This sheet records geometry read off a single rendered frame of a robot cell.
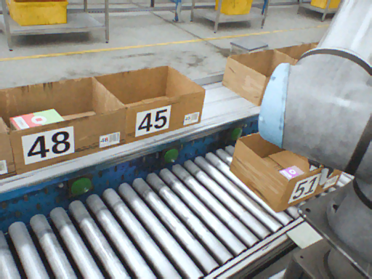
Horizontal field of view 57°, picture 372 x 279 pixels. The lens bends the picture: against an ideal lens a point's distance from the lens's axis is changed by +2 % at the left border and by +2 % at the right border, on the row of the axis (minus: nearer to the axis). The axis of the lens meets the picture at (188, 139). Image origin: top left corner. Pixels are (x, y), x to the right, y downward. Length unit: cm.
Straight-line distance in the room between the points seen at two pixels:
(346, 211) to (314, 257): 19
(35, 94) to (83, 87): 19
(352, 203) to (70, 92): 115
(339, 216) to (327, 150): 15
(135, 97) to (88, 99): 24
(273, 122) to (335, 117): 10
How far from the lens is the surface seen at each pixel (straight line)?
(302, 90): 60
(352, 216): 68
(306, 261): 82
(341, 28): 73
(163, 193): 135
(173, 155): 142
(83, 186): 127
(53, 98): 147
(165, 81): 170
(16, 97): 143
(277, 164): 164
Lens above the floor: 166
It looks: 33 degrees down
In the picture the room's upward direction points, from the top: 9 degrees clockwise
